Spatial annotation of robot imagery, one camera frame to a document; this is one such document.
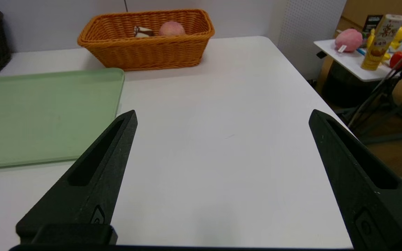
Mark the small black box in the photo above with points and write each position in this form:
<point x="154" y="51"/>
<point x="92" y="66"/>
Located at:
<point x="372" y="24"/>

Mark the white perforated panel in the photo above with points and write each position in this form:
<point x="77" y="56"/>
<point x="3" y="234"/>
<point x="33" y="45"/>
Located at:
<point x="309" y="35"/>

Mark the chocolate cake slice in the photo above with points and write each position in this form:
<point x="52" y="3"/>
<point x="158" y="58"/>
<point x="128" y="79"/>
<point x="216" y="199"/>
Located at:
<point x="143" y="32"/>

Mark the dark round bin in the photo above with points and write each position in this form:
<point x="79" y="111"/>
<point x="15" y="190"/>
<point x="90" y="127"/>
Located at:
<point x="344" y="90"/>

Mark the black tripod stand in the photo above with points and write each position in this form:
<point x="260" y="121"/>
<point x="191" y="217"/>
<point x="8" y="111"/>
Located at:
<point x="379" y="94"/>

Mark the pink plush toy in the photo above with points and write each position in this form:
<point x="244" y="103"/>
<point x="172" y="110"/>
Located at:
<point x="349" y="40"/>

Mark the light green plastic tray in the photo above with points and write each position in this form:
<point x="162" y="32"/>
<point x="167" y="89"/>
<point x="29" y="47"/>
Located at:
<point x="40" y="118"/>

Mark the white side table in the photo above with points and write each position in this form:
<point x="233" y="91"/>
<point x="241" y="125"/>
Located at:
<point x="354" y="62"/>

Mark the orange wicker basket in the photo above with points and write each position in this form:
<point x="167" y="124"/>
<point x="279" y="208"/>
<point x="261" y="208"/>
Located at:
<point x="145" y="52"/>

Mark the red peach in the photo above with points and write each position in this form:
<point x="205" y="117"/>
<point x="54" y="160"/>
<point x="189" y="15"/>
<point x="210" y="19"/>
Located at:
<point x="172" y="28"/>

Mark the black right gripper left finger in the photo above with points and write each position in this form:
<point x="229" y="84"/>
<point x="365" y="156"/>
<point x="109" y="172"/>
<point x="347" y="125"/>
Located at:
<point x="82" y="195"/>

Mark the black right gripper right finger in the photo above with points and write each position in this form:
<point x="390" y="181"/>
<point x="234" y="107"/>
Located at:
<point x="372" y="202"/>

